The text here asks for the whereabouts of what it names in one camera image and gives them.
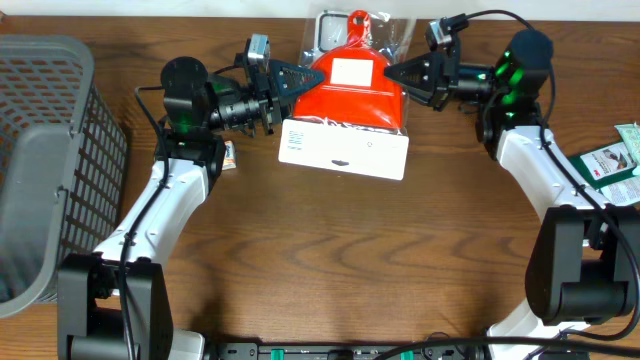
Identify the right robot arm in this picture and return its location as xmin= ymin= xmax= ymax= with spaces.
xmin=384 ymin=19 xmax=639 ymax=359

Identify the white barcode scanner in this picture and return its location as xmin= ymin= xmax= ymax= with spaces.
xmin=312 ymin=10 xmax=349 ymax=62

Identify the red dustpan brush package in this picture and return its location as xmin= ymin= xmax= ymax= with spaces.
xmin=278 ymin=10 xmax=416 ymax=181

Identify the grey plastic mesh basket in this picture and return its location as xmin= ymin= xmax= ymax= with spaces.
xmin=1 ymin=35 xmax=128 ymax=318

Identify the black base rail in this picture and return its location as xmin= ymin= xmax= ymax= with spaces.
xmin=169 ymin=343 xmax=492 ymax=360

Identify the pale green wipes packet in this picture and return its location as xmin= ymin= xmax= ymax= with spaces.
xmin=615 ymin=123 xmax=640 ymax=177

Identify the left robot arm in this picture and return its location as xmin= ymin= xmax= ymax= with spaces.
xmin=57 ymin=52 xmax=325 ymax=359

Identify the orange snack box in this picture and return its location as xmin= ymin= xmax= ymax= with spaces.
xmin=222 ymin=140 xmax=237 ymax=171

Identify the green grip gloves package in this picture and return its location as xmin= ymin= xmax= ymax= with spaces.
xmin=569 ymin=141 xmax=639 ymax=206

